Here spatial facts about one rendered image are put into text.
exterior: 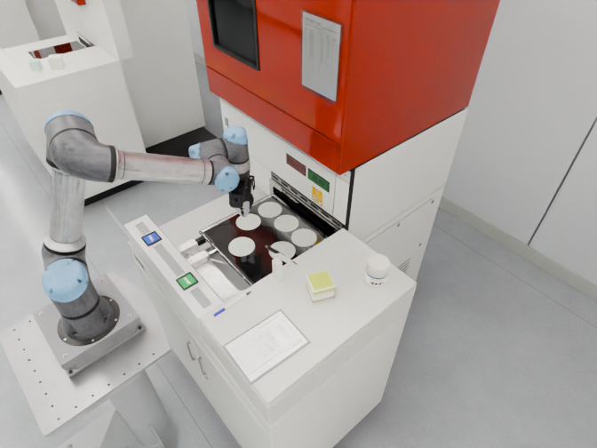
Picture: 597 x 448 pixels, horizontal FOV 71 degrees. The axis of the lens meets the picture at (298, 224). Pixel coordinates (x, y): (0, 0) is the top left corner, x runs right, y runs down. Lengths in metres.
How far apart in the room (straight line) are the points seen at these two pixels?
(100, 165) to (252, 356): 0.64
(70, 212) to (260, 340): 0.66
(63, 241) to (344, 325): 0.88
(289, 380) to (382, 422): 1.09
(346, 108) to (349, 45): 0.18
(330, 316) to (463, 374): 1.26
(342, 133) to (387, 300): 0.54
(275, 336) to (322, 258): 0.35
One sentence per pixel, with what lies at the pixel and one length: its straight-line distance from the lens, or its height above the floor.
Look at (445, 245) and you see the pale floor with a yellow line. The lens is 3.02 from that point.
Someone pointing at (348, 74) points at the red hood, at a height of 1.57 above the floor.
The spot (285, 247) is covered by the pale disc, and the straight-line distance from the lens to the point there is 1.59.
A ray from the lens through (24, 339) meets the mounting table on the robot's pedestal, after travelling 1.70.
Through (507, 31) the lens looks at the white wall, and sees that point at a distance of 2.69.
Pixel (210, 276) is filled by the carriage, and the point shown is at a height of 0.88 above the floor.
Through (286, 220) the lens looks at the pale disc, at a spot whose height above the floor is 0.90.
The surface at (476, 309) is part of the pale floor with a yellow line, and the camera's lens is 2.72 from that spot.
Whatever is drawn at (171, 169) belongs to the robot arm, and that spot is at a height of 1.38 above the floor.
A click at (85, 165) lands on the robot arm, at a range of 1.15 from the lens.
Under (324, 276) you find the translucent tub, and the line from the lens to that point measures 1.32.
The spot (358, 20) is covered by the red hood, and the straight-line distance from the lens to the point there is 1.18.
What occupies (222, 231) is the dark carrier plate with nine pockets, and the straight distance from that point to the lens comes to 1.68.
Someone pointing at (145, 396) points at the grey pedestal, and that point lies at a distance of 1.89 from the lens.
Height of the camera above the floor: 2.05
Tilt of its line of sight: 43 degrees down
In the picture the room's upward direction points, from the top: straight up
